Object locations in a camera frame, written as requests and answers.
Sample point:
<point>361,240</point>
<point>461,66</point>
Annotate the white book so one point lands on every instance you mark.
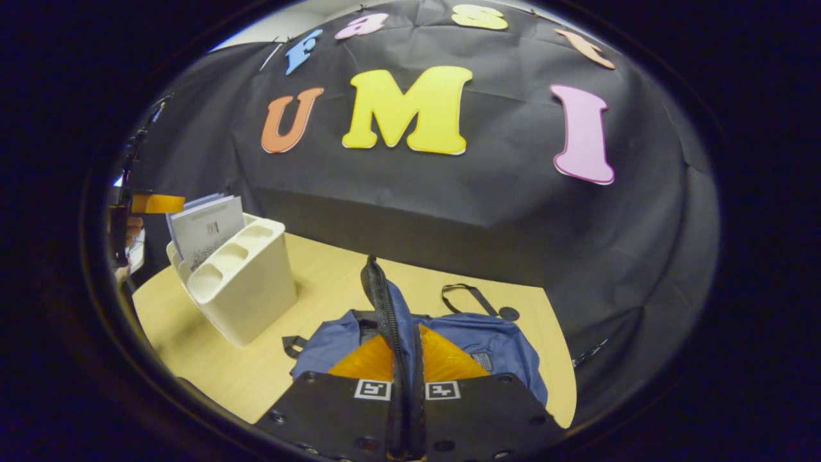
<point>211,234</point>

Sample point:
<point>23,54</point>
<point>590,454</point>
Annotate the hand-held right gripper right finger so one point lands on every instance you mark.
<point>487,417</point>

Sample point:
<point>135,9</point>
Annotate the white plastic bookshelf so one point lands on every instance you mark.
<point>250,301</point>

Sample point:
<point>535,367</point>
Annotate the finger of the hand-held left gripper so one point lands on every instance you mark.
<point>157,204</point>

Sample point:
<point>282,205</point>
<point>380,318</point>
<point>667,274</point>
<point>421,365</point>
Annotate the blue schoolbag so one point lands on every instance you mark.
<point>474,340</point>

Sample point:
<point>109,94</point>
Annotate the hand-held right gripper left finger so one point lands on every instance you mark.
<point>327,417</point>

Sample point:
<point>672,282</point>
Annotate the blue-grey book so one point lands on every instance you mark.
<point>192,205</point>

